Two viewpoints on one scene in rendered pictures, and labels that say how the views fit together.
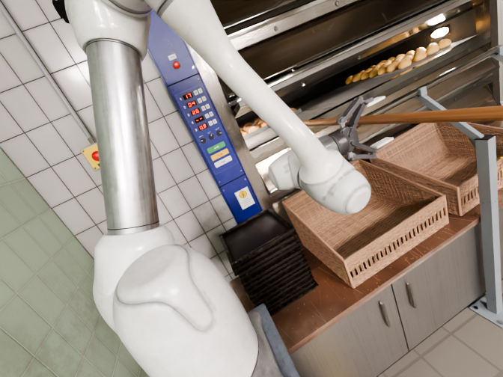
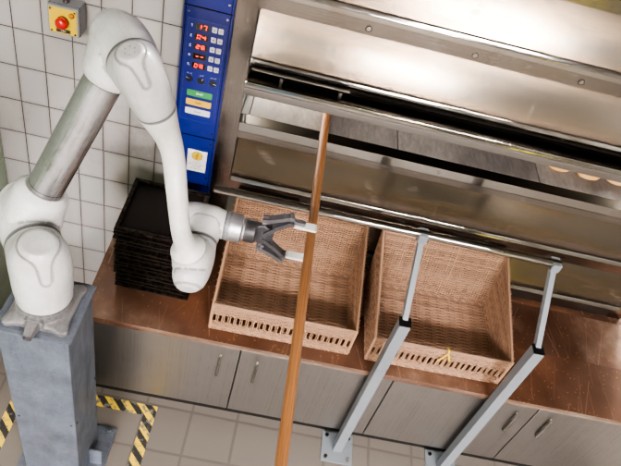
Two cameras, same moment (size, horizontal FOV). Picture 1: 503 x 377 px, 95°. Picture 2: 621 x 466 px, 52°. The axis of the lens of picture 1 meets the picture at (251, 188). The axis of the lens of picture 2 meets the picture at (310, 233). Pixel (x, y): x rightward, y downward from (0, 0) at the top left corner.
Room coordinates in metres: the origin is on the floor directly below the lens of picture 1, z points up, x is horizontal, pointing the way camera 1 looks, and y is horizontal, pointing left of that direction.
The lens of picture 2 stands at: (-0.69, -0.54, 2.59)
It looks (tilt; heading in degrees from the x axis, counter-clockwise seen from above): 44 degrees down; 3
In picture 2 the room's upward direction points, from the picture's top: 18 degrees clockwise
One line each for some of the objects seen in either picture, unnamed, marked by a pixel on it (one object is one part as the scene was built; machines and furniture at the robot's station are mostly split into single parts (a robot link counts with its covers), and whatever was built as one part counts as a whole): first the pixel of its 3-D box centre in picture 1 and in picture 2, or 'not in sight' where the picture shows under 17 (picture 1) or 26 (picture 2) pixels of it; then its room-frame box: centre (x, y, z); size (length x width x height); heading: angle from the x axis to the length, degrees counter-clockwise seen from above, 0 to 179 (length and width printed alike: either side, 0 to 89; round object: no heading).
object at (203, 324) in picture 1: (183, 313); (41, 265); (0.30, 0.18, 1.17); 0.18 x 0.16 x 0.22; 42
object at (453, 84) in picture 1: (388, 111); (455, 204); (1.35, -0.96, 1.02); 1.79 x 0.11 x 0.19; 100
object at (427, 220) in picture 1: (356, 211); (291, 273); (0.98, -0.43, 0.72); 0.56 x 0.49 x 0.28; 101
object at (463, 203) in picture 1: (444, 157); (439, 303); (1.09, -1.03, 0.72); 0.56 x 0.49 x 0.28; 101
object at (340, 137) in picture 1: (343, 141); (258, 232); (0.67, -0.32, 1.19); 0.09 x 0.07 x 0.08; 100
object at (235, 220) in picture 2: (323, 151); (235, 226); (0.66, -0.25, 1.19); 0.09 x 0.06 x 0.09; 10
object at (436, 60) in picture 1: (380, 88); (468, 174); (1.37, -0.95, 1.16); 1.80 x 0.06 x 0.04; 100
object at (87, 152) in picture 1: (101, 155); (66, 16); (1.04, 0.51, 1.46); 0.10 x 0.07 x 0.10; 100
